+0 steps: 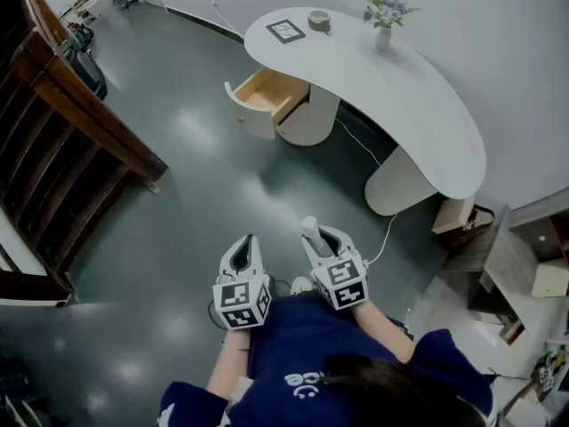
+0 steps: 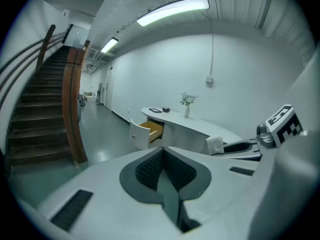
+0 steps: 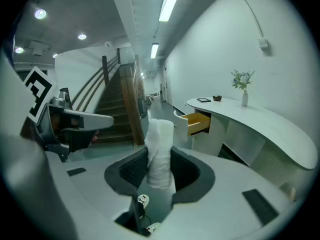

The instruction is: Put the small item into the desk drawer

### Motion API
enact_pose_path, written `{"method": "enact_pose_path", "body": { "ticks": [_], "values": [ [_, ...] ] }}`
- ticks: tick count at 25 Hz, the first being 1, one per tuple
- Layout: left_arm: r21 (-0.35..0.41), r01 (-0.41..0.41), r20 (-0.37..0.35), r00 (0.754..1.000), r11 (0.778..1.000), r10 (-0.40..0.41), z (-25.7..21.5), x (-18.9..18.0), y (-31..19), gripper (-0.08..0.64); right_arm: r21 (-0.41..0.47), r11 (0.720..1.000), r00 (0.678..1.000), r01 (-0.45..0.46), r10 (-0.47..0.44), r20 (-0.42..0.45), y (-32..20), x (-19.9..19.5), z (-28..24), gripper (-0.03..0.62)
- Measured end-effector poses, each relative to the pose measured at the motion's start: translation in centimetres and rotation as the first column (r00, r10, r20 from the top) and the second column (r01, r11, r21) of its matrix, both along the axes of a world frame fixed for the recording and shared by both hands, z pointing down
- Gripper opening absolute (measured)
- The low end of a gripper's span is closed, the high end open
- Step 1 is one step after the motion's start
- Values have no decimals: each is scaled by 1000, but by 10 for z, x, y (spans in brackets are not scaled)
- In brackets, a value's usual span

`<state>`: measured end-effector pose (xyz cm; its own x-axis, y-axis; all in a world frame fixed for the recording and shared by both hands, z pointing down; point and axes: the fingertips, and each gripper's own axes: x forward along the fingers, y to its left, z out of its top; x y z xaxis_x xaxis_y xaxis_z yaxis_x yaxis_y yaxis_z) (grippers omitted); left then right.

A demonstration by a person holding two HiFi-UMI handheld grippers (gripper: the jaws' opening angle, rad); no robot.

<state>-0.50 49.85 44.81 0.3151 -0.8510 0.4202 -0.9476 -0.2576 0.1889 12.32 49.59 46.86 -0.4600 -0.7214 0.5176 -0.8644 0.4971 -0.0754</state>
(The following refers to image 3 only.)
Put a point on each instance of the black chair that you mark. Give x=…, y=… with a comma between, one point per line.
x=143, y=107

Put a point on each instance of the white wooden drawer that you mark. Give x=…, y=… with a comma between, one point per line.
x=197, y=120

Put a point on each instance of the white curved desk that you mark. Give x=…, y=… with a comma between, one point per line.
x=262, y=126

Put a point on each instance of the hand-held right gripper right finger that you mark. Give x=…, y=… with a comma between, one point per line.
x=220, y=196

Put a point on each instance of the white cloth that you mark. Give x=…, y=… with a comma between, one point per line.
x=160, y=144

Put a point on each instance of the white vase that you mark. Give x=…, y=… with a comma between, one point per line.
x=245, y=99

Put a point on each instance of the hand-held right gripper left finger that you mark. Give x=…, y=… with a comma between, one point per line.
x=95, y=184

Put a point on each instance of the long ceiling light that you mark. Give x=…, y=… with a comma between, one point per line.
x=170, y=1
x=154, y=50

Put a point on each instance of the person's patterned white shoe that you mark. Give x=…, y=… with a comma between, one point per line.
x=143, y=199
x=154, y=227

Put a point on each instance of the wooden staircase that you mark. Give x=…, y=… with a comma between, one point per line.
x=115, y=101

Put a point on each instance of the white wall junction box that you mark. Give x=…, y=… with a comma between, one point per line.
x=263, y=43

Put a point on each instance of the white wall conduit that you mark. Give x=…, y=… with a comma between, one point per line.
x=252, y=11

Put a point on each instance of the ceiling air vent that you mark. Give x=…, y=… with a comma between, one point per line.
x=38, y=48

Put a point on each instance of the blue and white flowers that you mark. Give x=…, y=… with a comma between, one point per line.
x=242, y=80

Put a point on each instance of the brown ceramic cup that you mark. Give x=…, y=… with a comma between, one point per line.
x=217, y=97

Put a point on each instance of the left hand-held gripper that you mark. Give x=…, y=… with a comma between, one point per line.
x=40, y=91

